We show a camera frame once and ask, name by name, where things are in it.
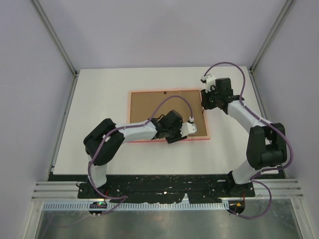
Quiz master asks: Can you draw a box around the brown frame backing board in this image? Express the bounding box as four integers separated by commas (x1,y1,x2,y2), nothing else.
130,90,208,139

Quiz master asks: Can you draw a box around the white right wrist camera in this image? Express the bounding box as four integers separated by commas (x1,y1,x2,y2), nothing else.
200,74,216,92

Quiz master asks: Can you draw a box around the left aluminium frame post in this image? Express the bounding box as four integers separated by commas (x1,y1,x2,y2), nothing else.
31,0,79,78

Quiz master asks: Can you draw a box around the pink picture frame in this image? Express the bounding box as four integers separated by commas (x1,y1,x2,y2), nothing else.
127,87,211,143

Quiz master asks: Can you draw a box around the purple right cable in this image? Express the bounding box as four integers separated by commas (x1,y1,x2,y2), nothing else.
203,61,294,220

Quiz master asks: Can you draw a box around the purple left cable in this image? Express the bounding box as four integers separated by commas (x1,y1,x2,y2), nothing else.
87,96,195,217

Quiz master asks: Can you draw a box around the aluminium frame post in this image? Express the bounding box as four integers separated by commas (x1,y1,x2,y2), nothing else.
31,0,79,78
249,0,296,74

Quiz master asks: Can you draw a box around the right aluminium frame post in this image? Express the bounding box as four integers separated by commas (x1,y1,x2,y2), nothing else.
249,0,296,74

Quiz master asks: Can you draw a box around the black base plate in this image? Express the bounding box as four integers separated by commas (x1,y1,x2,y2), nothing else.
77,174,256,204

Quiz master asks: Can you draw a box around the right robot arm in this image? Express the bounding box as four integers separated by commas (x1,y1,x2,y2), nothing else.
200,75,287,196

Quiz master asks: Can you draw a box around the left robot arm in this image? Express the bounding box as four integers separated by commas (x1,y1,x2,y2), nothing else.
83,110,187,198

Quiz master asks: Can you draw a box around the slotted cable duct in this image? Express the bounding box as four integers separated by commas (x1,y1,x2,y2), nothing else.
42,200,229,211

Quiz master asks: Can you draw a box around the purple cable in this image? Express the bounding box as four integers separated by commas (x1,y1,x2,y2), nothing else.
203,61,294,220
87,96,195,217

